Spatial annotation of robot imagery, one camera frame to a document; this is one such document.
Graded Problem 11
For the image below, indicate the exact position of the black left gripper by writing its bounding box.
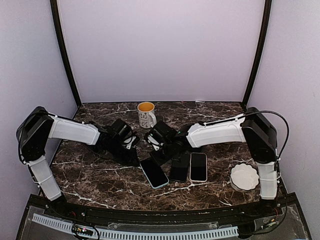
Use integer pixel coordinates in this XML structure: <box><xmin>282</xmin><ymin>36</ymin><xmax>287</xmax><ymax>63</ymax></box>
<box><xmin>104</xmin><ymin>138</ymin><xmax>140</xmax><ymax>166</ymax></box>

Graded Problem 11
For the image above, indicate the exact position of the purple-edged black smartphone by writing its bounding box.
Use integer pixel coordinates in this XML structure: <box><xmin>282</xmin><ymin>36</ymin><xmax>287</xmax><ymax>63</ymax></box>
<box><xmin>169</xmin><ymin>153</ymin><xmax>190</xmax><ymax>183</ymax></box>

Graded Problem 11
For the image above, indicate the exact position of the pink phone case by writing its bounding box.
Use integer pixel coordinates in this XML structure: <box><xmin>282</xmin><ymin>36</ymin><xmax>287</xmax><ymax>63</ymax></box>
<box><xmin>189</xmin><ymin>152</ymin><xmax>209</xmax><ymax>183</ymax></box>

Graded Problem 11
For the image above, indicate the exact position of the light blue phone case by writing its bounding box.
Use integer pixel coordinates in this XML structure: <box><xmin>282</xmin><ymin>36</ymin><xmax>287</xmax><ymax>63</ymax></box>
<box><xmin>139</xmin><ymin>158</ymin><xmax>170</xmax><ymax>190</ymax></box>

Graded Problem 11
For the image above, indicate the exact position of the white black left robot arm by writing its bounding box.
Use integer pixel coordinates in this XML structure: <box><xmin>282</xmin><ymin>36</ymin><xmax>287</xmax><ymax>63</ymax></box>
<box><xmin>16</xmin><ymin>106</ymin><xmax>140</xmax><ymax>218</ymax></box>

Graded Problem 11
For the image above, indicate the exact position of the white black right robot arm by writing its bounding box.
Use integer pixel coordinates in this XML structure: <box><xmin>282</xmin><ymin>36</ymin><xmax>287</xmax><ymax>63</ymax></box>
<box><xmin>159</xmin><ymin>107</ymin><xmax>280</xmax><ymax>217</ymax></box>

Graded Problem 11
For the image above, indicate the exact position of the white floral mug yellow inside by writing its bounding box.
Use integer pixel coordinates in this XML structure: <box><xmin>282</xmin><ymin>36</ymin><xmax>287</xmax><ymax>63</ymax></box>
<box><xmin>137</xmin><ymin>102</ymin><xmax>157</xmax><ymax>129</ymax></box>

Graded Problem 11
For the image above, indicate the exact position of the white scalloped dish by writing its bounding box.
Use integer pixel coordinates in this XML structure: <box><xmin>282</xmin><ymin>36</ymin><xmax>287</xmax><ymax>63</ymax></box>
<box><xmin>229</xmin><ymin>163</ymin><xmax>259</xmax><ymax>192</ymax></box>

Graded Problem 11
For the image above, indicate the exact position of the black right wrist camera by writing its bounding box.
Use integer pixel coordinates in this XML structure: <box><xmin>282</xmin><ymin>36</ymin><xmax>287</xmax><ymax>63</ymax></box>
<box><xmin>144</xmin><ymin>120</ymin><xmax>177</xmax><ymax>151</ymax></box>

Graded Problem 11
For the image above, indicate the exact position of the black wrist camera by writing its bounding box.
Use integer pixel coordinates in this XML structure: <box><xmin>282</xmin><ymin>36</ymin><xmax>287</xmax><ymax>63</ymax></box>
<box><xmin>109</xmin><ymin>118</ymin><xmax>140</xmax><ymax>150</ymax></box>
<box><xmin>144</xmin><ymin>120</ymin><xmax>177</xmax><ymax>151</ymax></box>

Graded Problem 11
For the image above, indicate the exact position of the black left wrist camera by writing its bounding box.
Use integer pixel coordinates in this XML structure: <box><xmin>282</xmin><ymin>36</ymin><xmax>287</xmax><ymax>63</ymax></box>
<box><xmin>109</xmin><ymin>118</ymin><xmax>140</xmax><ymax>150</ymax></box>

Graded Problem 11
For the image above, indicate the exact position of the white slotted cable duct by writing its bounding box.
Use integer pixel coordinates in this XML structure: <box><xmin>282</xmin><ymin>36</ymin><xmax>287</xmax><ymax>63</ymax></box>
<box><xmin>31</xmin><ymin>213</ymin><xmax>239</xmax><ymax>240</ymax></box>

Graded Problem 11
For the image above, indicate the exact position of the black front table rail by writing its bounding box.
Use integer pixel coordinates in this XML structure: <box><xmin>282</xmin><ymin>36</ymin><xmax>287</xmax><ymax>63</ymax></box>
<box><xmin>27</xmin><ymin>193</ymin><xmax>297</xmax><ymax>226</ymax></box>

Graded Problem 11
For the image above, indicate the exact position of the black left corner post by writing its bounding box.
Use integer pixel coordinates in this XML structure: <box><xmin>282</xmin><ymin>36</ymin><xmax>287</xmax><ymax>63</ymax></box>
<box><xmin>49</xmin><ymin>0</ymin><xmax>82</xmax><ymax>108</ymax></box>

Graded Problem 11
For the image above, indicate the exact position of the black corner post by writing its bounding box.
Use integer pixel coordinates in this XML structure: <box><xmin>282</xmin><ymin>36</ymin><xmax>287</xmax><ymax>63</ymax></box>
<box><xmin>240</xmin><ymin>0</ymin><xmax>272</xmax><ymax>110</ymax></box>
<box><xmin>49</xmin><ymin>0</ymin><xmax>82</xmax><ymax>108</ymax></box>

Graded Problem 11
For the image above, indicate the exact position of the black right corner post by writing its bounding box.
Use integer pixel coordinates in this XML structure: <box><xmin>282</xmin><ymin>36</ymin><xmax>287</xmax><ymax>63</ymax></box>
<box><xmin>240</xmin><ymin>0</ymin><xmax>272</xmax><ymax>110</ymax></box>

